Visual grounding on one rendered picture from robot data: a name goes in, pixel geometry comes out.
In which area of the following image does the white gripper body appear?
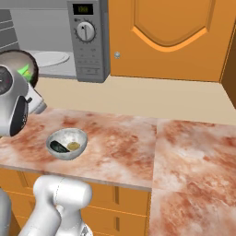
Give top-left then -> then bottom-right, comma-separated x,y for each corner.
28,88 -> 48,115

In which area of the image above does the metal bowl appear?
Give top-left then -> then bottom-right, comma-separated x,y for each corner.
45,127 -> 89,161

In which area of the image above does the white microwave turntable plate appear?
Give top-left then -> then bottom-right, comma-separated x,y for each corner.
31,50 -> 71,68

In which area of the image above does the microwave start button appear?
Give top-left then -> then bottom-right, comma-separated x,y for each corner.
88,67 -> 101,76

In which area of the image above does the grey microwave door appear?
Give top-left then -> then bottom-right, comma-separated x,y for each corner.
0,8 -> 15,52

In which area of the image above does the grey microwave oven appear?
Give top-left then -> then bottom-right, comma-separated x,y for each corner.
0,0 -> 112,84

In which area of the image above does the orange cupboard door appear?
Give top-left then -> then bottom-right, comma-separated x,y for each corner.
108,0 -> 230,83

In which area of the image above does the orange drawer front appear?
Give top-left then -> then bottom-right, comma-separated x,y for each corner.
0,167 -> 42,197
80,206 -> 149,236
82,181 -> 152,217

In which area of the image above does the orange side cupboard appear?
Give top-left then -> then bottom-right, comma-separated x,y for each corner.
219,39 -> 236,110

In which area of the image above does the orange drawer handle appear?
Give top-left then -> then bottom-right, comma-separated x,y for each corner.
114,185 -> 121,206
114,216 -> 121,233

